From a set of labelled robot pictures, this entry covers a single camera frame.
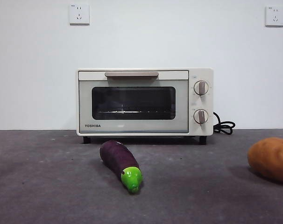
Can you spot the brown potato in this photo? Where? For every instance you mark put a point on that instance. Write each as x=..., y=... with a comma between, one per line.
x=272, y=158

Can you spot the beige oven knob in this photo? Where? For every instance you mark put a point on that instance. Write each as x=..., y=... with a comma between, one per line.
x=201, y=116
x=201, y=88

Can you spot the cream white toaster oven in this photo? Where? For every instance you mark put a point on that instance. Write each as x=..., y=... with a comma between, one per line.
x=201, y=102

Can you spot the purple toy eggplant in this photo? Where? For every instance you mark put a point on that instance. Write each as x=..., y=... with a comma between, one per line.
x=115, y=156

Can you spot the white wall socket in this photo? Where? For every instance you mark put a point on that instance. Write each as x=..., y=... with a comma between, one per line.
x=79, y=14
x=274, y=16

